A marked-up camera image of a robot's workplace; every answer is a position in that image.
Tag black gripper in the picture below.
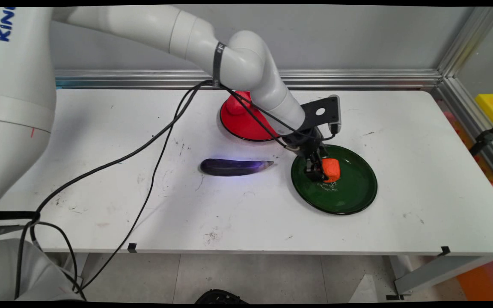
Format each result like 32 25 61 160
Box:
282 126 330 182

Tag orange toy carrot piece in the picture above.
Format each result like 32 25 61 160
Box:
321 158 341 184

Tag dark green round plate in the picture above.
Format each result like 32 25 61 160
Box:
291 145 378 215

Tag purple toy eggplant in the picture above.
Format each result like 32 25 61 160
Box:
200 158 275 177

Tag red round plate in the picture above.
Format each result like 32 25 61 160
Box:
220 90 279 142

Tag red toy apple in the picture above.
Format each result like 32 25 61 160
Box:
227 91 252 116

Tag grey table leg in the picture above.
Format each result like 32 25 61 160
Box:
54 252 102 294
386 255 493 301

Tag black round floor object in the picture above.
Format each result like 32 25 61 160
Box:
194 289 249 304

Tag black stand clamp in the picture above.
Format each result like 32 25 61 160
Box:
469 113 493 157

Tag orange box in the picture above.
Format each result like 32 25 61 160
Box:
456 257 493 301

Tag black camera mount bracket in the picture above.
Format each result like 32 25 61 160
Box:
300 96 335 134

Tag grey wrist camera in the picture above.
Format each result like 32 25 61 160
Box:
328 95 342 135

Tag horizontal aluminium frame rail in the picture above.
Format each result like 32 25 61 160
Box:
55 69 444 90

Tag black velcro strap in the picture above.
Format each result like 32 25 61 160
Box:
212 41 227 89

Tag aluminium side frame rail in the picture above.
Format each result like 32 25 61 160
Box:
433 77 493 193

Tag thin black cable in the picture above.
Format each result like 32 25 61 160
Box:
29 80 311 296
14 79 337 300

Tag upright aluminium frame post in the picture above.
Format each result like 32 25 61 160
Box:
437 6 493 78

